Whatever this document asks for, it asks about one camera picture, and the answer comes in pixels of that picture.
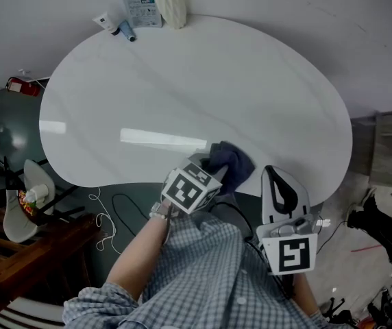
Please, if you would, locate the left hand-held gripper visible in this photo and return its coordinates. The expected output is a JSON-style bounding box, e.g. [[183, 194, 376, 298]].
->
[[160, 151, 230, 216]]

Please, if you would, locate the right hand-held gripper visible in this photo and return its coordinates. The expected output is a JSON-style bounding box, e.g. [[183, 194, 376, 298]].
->
[[256, 164, 320, 276]]

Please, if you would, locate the dark blue cloth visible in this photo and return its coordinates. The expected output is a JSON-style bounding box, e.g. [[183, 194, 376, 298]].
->
[[201, 141, 256, 197]]

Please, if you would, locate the person's left forearm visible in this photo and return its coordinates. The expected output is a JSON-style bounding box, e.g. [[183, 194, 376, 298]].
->
[[106, 199, 171, 303]]

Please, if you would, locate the person's right forearm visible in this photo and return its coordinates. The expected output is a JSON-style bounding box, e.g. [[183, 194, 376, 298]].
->
[[290, 271, 322, 320]]

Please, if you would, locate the white oval table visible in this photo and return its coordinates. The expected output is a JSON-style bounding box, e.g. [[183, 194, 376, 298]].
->
[[38, 14, 354, 207]]

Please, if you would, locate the person's checked shirt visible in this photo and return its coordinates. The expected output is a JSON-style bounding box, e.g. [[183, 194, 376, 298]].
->
[[62, 214, 354, 329]]

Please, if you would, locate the grey wooden shelf unit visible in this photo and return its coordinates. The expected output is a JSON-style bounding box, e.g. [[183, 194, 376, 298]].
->
[[350, 108, 392, 190]]

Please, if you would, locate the black tripod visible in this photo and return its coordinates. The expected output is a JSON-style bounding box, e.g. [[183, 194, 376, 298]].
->
[[321, 297, 356, 325]]

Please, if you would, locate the white cylindrical container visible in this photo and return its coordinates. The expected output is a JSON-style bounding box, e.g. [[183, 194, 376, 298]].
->
[[24, 183, 50, 204]]

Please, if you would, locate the colourful snack bag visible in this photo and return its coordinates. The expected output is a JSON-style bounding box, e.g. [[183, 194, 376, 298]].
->
[[17, 189, 38, 217]]

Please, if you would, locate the blue cosmetic tube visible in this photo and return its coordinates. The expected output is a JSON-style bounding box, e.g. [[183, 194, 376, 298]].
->
[[118, 19, 137, 42]]

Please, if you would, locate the grey shell chair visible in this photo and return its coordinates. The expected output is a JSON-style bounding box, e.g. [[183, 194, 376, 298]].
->
[[3, 158, 86, 245]]

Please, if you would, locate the white printed packet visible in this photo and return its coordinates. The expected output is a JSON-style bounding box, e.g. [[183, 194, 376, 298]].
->
[[121, 0, 162, 29]]

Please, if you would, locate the white cosmetic tube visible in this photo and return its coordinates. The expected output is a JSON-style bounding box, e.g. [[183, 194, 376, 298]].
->
[[92, 12, 121, 36]]

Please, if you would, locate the white ribbed vase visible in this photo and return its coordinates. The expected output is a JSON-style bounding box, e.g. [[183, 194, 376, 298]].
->
[[151, 0, 187, 30]]

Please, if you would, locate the red fire extinguisher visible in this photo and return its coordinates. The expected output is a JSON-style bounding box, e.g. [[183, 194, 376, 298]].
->
[[4, 76, 41, 97]]

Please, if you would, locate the white black striped board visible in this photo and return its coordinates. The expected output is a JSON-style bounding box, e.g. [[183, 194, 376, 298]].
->
[[0, 286, 66, 329]]

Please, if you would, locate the white bead bracelet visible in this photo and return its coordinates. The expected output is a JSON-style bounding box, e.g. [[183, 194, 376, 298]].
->
[[149, 202, 168, 221]]

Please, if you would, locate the black floor cable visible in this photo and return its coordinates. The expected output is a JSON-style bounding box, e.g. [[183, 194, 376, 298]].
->
[[111, 193, 151, 238]]

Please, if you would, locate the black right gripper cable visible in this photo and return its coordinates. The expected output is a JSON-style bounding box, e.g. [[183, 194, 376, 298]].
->
[[243, 236, 295, 301]]

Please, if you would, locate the white floor cord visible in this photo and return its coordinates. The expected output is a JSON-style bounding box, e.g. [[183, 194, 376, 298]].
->
[[88, 186, 123, 256]]

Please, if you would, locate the white power cable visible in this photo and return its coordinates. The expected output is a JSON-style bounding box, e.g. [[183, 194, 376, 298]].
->
[[17, 69, 51, 89]]

